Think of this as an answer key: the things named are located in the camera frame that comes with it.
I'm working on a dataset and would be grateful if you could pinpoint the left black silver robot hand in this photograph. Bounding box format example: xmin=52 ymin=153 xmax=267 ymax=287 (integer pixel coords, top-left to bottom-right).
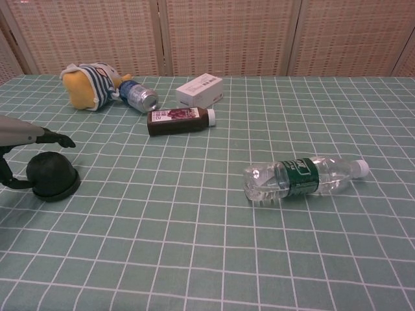
xmin=0 ymin=115 xmax=77 ymax=189

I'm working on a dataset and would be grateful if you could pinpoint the dark green bowl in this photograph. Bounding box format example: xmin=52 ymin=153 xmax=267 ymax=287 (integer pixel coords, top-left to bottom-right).
xmin=26 ymin=151 xmax=78 ymax=192

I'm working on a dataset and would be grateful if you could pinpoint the woven bamboo folding screen panel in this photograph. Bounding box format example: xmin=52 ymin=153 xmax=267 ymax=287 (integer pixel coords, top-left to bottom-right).
xmin=0 ymin=0 xmax=162 ymax=77
xmin=158 ymin=0 xmax=301 ymax=78
xmin=0 ymin=9 xmax=32 ymax=78
xmin=390 ymin=35 xmax=415 ymax=78
xmin=287 ymin=0 xmax=415 ymax=78

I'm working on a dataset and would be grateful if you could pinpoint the yellow plush toy striped shirt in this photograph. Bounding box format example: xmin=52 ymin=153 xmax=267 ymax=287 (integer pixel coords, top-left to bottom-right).
xmin=60 ymin=62 xmax=134 ymax=111

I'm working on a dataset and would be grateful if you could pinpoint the blue silver drink can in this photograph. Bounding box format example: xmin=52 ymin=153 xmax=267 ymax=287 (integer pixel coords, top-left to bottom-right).
xmin=119 ymin=80 xmax=159 ymax=113

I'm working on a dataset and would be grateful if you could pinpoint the dark juice bottle white cap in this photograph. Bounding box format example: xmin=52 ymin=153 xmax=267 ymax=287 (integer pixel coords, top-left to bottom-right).
xmin=147 ymin=107 xmax=217 ymax=137

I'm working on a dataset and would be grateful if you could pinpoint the white cardboard box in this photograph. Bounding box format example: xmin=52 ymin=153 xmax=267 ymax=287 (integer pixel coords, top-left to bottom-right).
xmin=176 ymin=73 xmax=224 ymax=109

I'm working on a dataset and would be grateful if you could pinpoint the green checked tablecloth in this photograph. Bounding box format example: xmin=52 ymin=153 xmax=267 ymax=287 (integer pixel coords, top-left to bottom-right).
xmin=0 ymin=74 xmax=415 ymax=311

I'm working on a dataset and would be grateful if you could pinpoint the clear water bottle green label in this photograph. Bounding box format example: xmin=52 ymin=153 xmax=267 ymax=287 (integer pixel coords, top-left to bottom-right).
xmin=243 ymin=155 xmax=370 ymax=207

